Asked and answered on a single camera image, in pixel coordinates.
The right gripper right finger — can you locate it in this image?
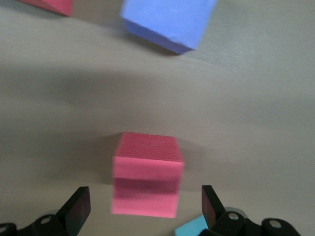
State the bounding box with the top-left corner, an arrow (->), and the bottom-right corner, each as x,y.
201,184 -> 301,236

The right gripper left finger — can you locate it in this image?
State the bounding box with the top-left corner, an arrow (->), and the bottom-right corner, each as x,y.
0,186 -> 92,236

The blue foam cube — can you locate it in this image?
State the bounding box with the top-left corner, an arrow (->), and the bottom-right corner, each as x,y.
174,213 -> 210,236

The red foam cube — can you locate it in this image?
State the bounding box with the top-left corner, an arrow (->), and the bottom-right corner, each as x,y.
16,0 -> 74,17
110,132 -> 185,219

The purple foam cube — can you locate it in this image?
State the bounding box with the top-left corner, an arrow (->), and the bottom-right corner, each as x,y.
120,0 -> 219,55

